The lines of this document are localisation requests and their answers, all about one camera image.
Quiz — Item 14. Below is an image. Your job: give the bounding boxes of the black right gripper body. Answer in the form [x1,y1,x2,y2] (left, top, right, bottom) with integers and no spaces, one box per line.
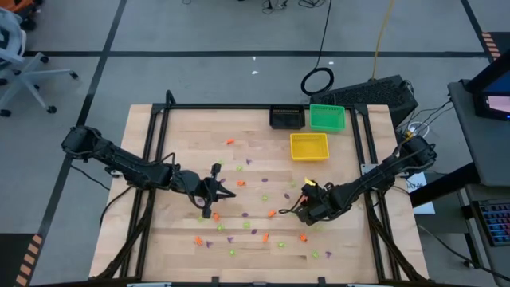
[302,182,346,226]

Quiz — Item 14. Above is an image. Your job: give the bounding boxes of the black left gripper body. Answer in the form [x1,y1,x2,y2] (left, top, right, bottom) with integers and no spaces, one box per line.
[173,163,222,219]

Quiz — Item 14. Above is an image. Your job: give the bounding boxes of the yellow plastic basket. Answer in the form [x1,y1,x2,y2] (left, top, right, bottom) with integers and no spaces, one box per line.
[289,132,331,162]

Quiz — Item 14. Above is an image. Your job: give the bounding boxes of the green plastic basket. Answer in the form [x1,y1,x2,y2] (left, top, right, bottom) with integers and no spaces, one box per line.
[308,104,347,133]

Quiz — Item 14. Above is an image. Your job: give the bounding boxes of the black plastic basket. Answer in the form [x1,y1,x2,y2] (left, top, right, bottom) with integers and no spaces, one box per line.
[269,104,307,131]

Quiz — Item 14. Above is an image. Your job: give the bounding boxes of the white paper sheet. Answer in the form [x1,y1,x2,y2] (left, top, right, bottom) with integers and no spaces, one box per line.
[406,171,436,215]

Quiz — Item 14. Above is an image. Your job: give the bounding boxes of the black computer tower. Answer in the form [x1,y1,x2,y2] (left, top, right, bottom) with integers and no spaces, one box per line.
[309,74,419,128]

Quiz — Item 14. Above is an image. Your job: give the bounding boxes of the black desk support beam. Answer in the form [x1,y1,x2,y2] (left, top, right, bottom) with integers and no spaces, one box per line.
[409,162,481,208]

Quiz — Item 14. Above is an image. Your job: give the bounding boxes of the grey side desk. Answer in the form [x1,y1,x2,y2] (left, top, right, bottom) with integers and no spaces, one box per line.
[447,78,510,188]

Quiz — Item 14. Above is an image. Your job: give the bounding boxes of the backlit keyboard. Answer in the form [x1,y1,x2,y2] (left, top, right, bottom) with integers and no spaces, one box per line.
[476,199,510,247]

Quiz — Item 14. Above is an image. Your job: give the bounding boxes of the grey keyboard desk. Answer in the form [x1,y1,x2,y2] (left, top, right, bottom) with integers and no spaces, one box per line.
[457,183,510,287]

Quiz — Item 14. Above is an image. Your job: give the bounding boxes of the black orange-striped floor mat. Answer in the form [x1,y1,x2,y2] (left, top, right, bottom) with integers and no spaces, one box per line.
[480,30,510,61]
[0,233,44,287]

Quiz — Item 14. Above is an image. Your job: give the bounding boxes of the black monitor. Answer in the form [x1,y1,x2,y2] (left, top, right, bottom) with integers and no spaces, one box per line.
[464,49,510,121]

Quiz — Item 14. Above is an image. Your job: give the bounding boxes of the white office chair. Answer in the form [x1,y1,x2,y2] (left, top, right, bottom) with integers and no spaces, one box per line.
[0,7,80,118]

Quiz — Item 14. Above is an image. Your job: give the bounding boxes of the orange chair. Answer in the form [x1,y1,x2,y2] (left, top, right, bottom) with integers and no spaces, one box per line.
[0,0,44,31]

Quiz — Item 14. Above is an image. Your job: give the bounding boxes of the black hanging cable with coil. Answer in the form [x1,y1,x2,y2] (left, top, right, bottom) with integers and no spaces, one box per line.
[300,0,335,96]

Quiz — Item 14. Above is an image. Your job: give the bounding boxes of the black cable bundle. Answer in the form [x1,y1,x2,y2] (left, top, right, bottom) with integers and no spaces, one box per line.
[261,0,320,15]

